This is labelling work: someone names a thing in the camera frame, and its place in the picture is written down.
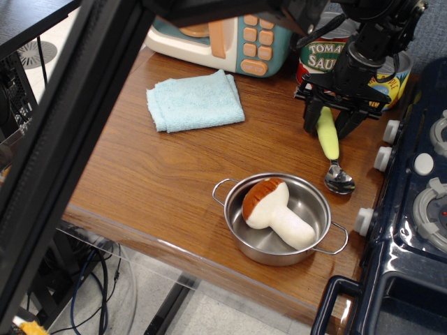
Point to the spoon with yellow-green handle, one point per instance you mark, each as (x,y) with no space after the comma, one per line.
(336,180)

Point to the stainless steel pot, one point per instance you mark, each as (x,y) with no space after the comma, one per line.
(265,246)

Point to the light blue folded towel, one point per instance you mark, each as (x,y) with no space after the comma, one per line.
(192,103)

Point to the tomato sauce can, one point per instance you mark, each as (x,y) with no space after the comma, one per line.
(320,55)

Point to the toy microwave oven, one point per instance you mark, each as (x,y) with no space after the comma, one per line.
(247,45)

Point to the dark blue toy stove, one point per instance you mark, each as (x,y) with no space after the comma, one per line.
(402,287)

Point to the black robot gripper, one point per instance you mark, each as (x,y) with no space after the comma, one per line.
(345,88)

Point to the pineapple slices can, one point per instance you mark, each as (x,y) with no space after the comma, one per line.
(393,88)

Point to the black desk on left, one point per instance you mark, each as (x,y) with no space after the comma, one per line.
(21,22)

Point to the plush mushroom toy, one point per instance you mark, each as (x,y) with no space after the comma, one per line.
(266,206)

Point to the black table leg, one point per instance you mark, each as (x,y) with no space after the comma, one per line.
(168,310)

